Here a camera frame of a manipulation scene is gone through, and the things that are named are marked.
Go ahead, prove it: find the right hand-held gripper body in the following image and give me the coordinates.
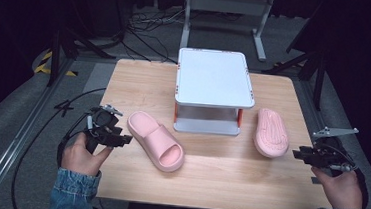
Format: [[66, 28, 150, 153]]
[[307, 124, 362, 181]]

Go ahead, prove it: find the person's left hand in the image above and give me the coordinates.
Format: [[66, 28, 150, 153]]
[[60, 130, 115, 179]]

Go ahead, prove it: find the person's right hand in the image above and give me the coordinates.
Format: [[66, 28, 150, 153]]
[[308, 166, 367, 209]]

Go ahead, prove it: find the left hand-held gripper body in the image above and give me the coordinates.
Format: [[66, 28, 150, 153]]
[[81, 102, 131, 157]]

